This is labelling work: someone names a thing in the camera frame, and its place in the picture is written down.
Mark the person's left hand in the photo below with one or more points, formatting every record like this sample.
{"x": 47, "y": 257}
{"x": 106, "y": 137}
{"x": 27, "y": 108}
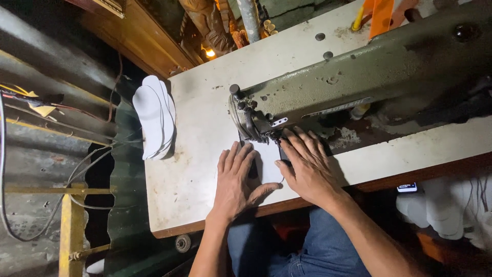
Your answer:
{"x": 232, "y": 188}

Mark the person's right hand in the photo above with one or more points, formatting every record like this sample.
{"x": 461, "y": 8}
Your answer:
{"x": 310, "y": 169}

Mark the white insole piece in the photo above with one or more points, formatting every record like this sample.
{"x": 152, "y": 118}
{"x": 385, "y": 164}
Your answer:
{"x": 269, "y": 161}

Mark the round metal knob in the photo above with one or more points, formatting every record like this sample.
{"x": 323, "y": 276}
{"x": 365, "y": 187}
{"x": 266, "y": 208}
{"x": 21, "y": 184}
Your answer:
{"x": 183, "y": 243}

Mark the person's blue jeans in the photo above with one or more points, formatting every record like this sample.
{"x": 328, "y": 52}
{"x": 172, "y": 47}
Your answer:
{"x": 299, "y": 250}

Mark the black phone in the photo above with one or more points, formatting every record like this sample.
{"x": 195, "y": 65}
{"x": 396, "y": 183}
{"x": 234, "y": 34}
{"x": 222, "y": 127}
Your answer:
{"x": 406, "y": 187}

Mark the green corrugated sheet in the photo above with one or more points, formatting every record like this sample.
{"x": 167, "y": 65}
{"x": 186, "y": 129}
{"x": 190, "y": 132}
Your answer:
{"x": 134, "y": 207}

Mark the stack of white insoles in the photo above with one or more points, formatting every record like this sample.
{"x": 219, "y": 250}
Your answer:
{"x": 154, "y": 117}

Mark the olive green sewing machine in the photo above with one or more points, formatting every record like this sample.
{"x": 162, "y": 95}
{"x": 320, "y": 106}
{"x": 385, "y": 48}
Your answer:
{"x": 369, "y": 73}

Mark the glowing light bulb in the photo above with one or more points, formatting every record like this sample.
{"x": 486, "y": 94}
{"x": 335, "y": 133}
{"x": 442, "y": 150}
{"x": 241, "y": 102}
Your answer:
{"x": 210, "y": 53}

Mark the heap of white insoles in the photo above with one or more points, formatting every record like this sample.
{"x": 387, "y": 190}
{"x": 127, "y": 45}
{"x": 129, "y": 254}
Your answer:
{"x": 449, "y": 207}

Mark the yellow stick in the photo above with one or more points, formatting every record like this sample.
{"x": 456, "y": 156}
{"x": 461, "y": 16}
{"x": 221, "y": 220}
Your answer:
{"x": 358, "y": 19}

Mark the grey metal pipe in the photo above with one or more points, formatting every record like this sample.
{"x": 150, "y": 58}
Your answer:
{"x": 250, "y": 19}

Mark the brown carved wooden statue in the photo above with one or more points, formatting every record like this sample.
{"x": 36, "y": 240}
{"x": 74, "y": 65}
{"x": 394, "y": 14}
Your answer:
{"x": 209, "y": 25}

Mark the orange plastic strip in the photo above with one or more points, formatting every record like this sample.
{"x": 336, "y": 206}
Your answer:
{"x": 381, "y": 17}

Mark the yellow metal frame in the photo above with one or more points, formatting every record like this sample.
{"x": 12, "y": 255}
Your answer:
{"x": 71, "y": 227}

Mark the brown wooden frame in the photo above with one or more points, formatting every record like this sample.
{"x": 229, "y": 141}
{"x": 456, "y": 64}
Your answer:
{"x": 134, "y": 30}

